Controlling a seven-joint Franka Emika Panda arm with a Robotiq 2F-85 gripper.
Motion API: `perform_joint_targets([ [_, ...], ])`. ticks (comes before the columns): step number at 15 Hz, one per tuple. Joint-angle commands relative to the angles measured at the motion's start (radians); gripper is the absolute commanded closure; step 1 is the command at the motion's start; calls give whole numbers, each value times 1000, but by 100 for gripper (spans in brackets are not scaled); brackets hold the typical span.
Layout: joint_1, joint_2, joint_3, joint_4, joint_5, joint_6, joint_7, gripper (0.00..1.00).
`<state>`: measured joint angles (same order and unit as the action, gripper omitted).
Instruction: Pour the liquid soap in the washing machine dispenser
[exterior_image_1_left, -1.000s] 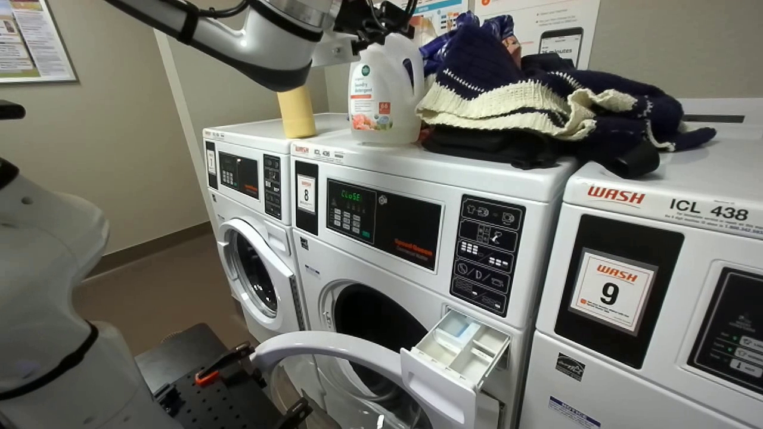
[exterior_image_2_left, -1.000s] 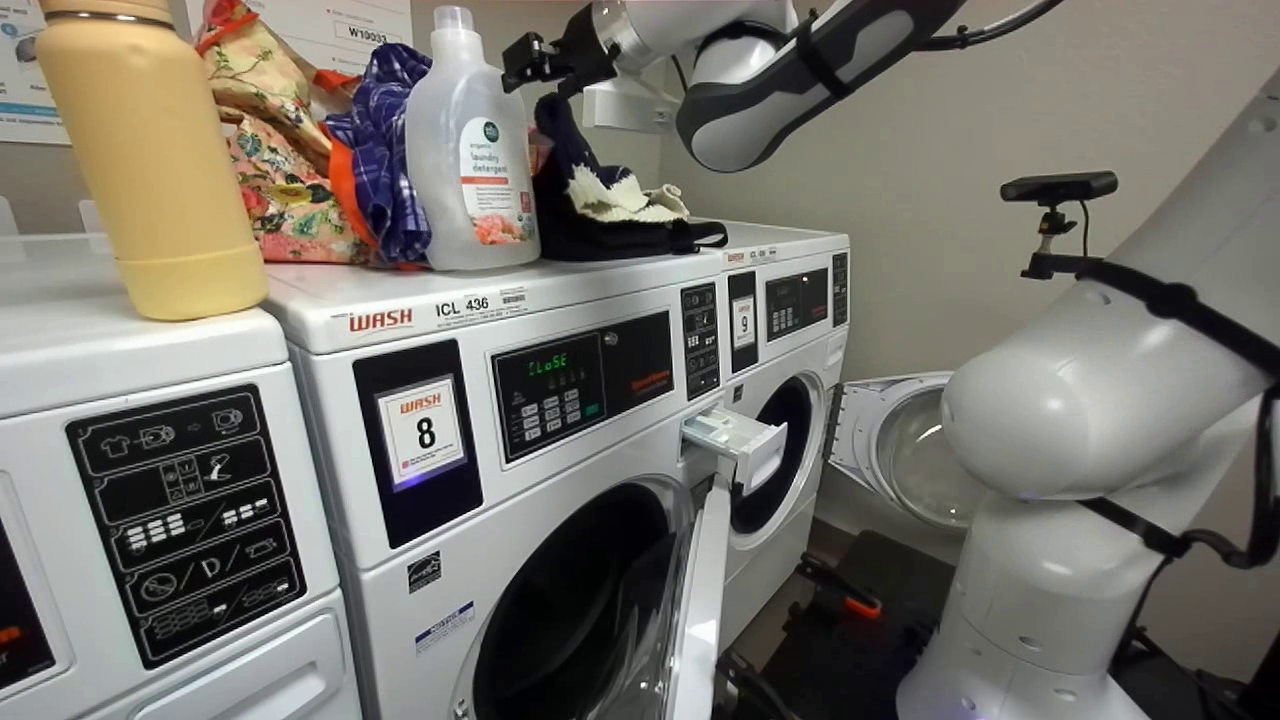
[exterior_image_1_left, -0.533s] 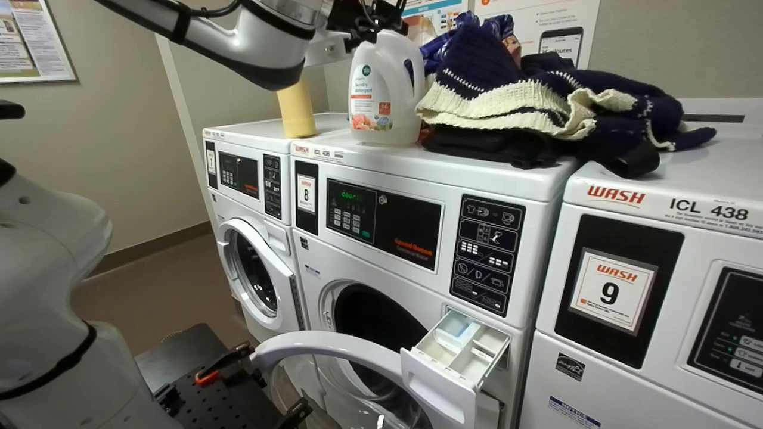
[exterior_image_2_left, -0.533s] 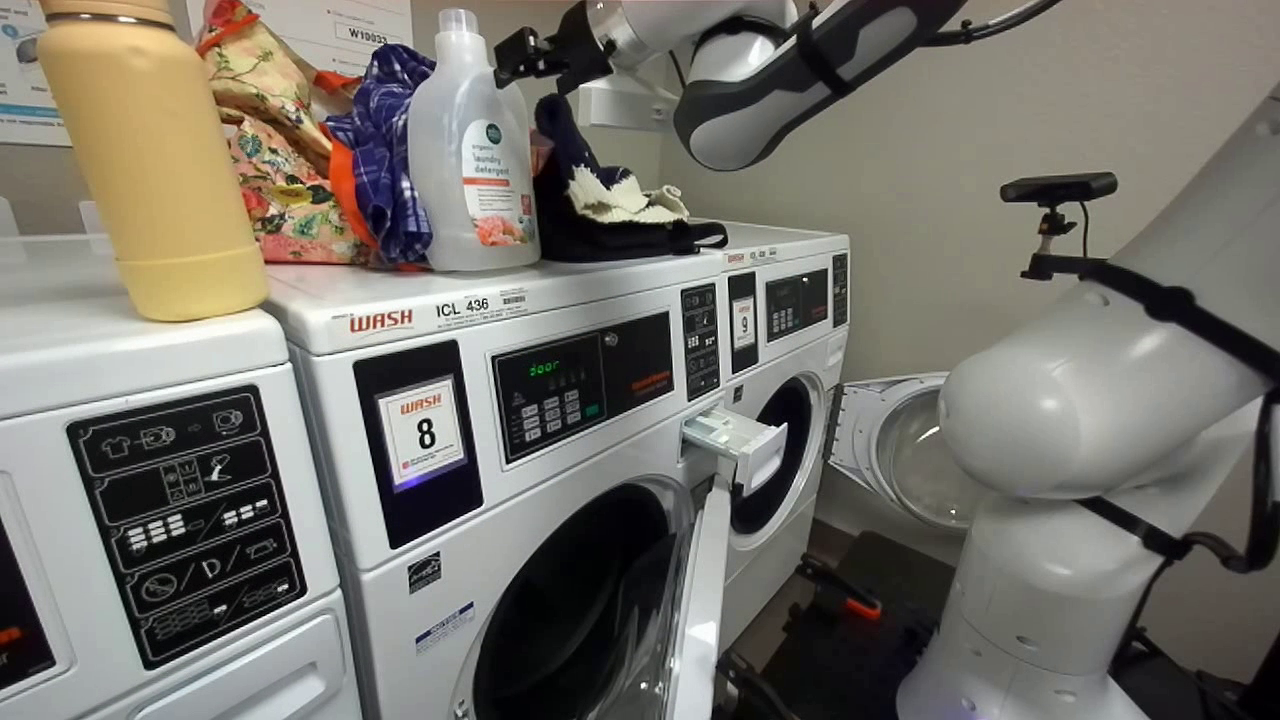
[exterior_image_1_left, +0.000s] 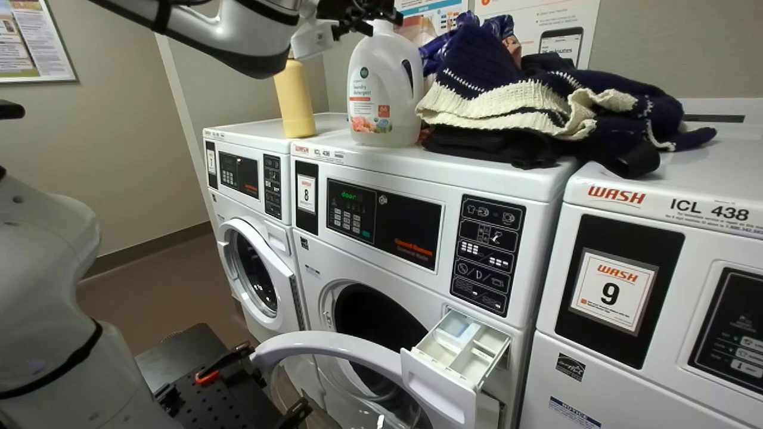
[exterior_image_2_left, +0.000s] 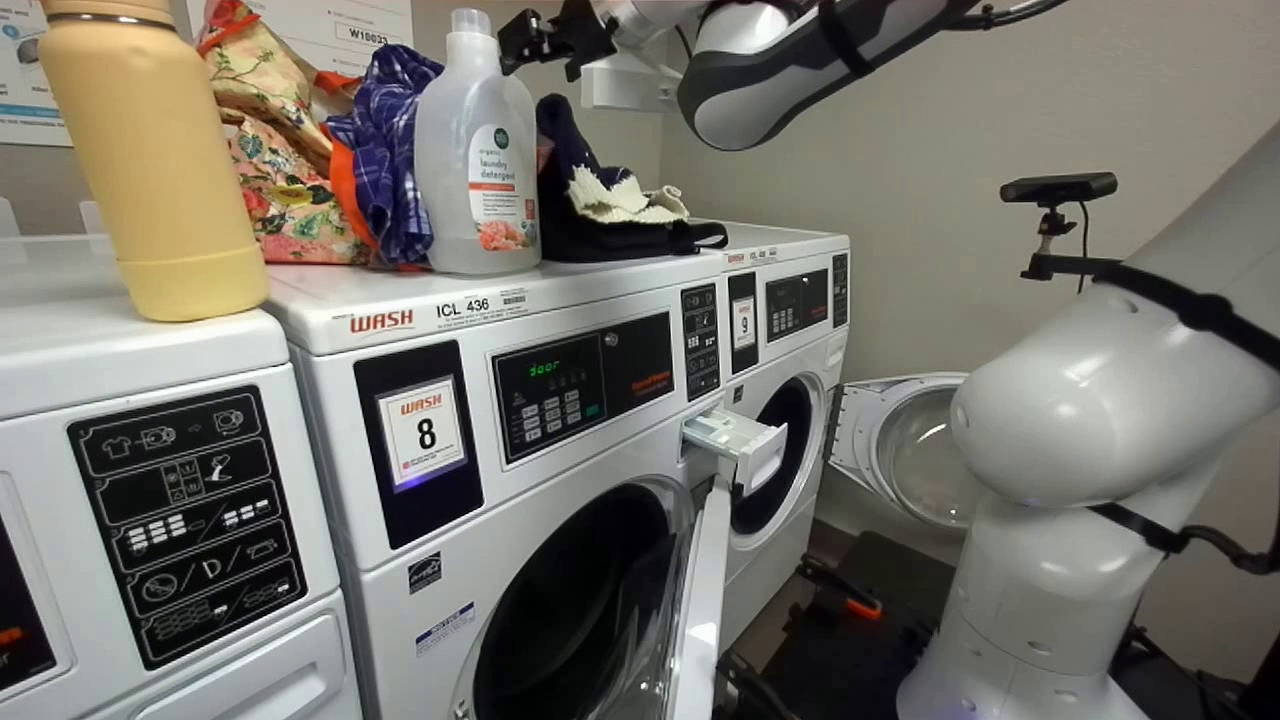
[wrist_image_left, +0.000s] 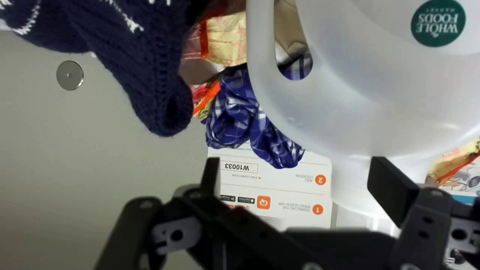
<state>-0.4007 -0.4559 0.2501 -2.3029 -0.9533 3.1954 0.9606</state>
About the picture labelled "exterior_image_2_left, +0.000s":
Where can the open round washer door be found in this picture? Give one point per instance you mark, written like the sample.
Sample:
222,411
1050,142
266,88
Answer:
907,452

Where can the translucent laundry detergent bottle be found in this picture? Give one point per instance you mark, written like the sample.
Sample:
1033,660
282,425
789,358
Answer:
476,162

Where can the open glass washer door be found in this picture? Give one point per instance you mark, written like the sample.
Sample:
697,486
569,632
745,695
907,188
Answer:
703,600

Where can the white washing machine small display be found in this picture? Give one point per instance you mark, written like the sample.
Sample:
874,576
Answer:
785,386

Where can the black camera on stand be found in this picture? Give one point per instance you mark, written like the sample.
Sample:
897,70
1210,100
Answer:
1063,188

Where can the black floor platform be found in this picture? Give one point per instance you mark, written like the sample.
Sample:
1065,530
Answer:
855,665

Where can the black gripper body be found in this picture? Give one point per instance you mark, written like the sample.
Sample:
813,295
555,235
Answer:
593,27

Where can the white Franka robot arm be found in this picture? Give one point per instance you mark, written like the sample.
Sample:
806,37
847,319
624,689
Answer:
1106,403

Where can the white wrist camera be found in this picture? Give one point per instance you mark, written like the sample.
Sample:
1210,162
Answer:
620,83

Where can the yellow detergent bottle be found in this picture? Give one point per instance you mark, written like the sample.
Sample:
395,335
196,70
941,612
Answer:
155,175

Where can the floral patterned bag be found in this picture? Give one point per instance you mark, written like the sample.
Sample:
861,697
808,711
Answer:
266,175

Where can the white washer with icon panel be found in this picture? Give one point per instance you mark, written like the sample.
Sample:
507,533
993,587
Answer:
161,533

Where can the white soap dispenser drawer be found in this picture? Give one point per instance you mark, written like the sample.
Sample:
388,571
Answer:
732,444

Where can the cream cloth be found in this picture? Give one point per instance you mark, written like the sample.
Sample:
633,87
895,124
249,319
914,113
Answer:
624,200

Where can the white washing machine number eight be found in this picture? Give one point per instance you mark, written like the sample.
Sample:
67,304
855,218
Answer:
403,561

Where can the white wall paper sign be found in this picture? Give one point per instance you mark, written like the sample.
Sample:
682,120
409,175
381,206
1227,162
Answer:
360,23

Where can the blue plaid cloth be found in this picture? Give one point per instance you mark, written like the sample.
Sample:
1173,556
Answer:
386,162

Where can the black cloth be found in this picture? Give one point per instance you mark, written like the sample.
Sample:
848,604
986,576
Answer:
585,235

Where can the wall poster with blue print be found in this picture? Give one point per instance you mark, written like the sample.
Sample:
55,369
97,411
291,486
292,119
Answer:
22,65

